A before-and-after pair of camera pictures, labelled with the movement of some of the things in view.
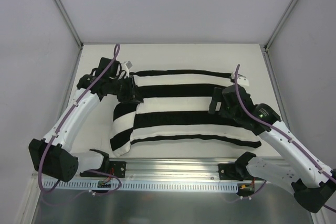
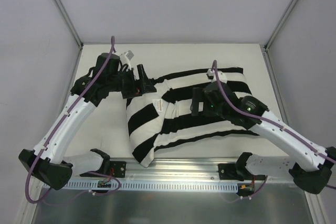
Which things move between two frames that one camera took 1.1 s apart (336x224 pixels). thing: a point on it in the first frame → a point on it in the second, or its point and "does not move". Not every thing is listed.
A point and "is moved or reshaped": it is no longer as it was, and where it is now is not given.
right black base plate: [227, 171] does not move
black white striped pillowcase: [175, 104] is moved or reshaped
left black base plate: [117, 168] does not move
